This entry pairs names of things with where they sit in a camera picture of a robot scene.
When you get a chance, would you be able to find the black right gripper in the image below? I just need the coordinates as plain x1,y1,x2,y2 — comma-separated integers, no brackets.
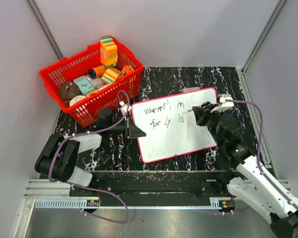
193,104,224,147

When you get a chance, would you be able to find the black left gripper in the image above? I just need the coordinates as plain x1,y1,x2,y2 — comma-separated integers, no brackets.
107,116,146,139

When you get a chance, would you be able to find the pink framed whiteboard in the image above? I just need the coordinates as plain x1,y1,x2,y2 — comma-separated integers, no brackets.
132,88,217,163

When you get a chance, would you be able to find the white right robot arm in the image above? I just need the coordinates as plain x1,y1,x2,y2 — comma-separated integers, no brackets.
192,102,298,238

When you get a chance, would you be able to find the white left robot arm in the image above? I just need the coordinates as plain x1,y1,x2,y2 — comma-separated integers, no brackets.
35,108,146,196

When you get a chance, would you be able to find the white eraser block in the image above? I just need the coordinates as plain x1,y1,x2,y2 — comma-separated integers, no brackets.
181,87,200,93

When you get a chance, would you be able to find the yellow green sponge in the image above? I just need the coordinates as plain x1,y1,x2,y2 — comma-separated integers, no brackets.
101,68,122,84

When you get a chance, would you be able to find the orange snack packet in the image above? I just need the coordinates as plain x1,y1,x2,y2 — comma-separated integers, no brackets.
120,65,134,77

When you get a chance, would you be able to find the white round lid container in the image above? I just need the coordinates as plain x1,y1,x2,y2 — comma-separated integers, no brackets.
69,95,86,107

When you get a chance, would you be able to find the red plastic shopping basket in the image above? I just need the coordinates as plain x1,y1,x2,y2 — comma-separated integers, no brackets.
40,37,144,127

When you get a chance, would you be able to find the orange cylindrical can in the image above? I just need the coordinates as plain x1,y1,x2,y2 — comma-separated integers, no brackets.
87,65,107,79

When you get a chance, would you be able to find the teal small box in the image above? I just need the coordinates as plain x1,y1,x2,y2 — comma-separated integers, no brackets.
73,76,94,96

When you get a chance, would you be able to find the brown round bread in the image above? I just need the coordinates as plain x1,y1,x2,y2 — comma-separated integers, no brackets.
58,81,81,101

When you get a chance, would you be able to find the orange sponge pack upright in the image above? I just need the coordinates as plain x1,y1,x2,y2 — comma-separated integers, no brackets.
100,36,118,68

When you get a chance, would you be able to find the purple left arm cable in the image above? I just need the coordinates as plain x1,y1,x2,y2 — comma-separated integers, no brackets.
48,89,131,223

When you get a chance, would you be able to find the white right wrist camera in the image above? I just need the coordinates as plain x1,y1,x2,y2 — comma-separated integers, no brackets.
211,94,234,113

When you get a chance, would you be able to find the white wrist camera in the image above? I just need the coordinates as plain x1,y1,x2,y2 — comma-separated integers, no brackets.
119,101,131,116
211,94,234,113

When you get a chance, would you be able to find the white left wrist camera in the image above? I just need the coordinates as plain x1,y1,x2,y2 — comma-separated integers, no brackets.
119,101,131,116

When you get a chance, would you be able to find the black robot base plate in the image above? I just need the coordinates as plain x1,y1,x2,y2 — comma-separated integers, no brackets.
70,171,231,205

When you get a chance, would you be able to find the white slotted cable duct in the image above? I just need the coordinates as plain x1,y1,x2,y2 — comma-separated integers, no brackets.
35,198,222,210

